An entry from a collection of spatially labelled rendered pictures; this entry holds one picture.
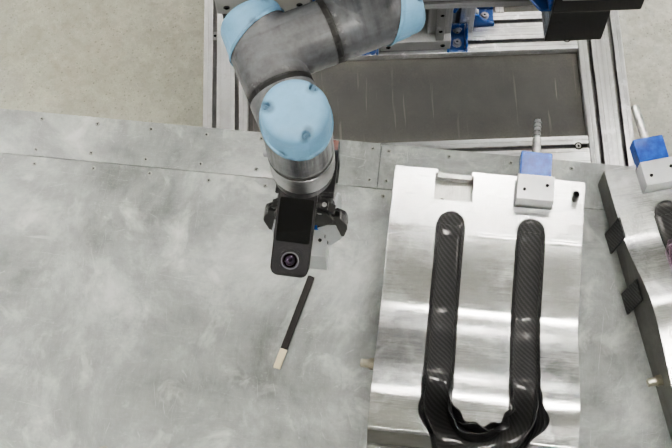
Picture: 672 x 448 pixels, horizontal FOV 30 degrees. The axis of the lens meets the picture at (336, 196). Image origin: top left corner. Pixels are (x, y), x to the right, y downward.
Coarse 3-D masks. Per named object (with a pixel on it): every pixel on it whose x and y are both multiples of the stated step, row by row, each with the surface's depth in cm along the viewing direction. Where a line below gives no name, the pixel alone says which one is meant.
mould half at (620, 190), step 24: (624, 168) 175; (600, 192) 179; (624, 192) 174; (624, 216) 173; (648, 216) 173; (624, 240) 171; (648, 240) 171; (624, 264) 174; (648, 264) 168; (648, 288) 165; (648, 312) 166; (648, 336) 168; (648, 360) 170
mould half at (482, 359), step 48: (432, 192) 171; (480, 192) 171; (432, 240) 169; (480, 240) 169; (576, 240) 168; (384, 288) 167; (480, 288) 166; (576, 288) 166; (384, 336) 163; (480, 336) 163; (576, 336) 163; (384, 384) 157; (480, 384) 157; (576, 384) 157; (384, 432) 156; (576, 432) 154
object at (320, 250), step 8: (320, 232) 162; (320, 240) 163; (312, 248) 161; (320, 248) 161; (328, 248) 165; (312, 256) 161; (320, 256) 161; (328, 256) 166; (312, 264) 164; (320, 264) 164
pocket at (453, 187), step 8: (440, 176) 173; (448, 176) 173; (456, 176) 173; (464, 176) 173; (472, 176) 172; (440, 184) 174; (448, 184) 174; (456, 184) 174; (464, 184) 174; (472, 184) 174; (440, 192) 174; (448, 192) 174; (456, 192) 174; (464, 192) 174; (472, 192) 173; (456, 200) 173; (464, 200) 173; (472, 200) 170
